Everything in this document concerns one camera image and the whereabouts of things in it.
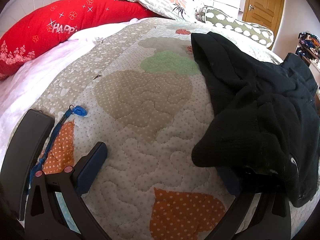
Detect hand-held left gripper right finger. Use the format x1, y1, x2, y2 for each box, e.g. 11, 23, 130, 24
218, 165, 292, 240

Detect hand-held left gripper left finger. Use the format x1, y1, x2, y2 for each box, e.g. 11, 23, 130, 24
24, 142, 113, 240

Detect black pants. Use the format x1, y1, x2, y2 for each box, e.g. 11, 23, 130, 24
191, 32, 320, 208

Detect black rectangular device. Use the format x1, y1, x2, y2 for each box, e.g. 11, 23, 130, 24
0, 109, 55, 221

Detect heart patterned quilt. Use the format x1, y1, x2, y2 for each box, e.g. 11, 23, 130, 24
29, 17, 308, 240

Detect white bed sheet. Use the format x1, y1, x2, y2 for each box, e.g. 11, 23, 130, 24
0, 18, 148, 160

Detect red embroidered pillow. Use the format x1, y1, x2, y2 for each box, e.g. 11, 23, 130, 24
0, 0, 160, 80

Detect white round headboard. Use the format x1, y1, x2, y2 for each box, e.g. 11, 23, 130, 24
0, 0, 78, 33

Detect green dotted bolster pillow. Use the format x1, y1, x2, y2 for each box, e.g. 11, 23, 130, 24
195, 6, 275, 49

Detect white floral pillow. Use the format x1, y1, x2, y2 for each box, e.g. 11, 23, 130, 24
114, 0, 208, 22

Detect wooden door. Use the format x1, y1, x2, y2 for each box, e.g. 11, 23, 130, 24
242, 0, 286, 32

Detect blue lanyard with clip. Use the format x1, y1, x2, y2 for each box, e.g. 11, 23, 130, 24
27, 105, 88, 195

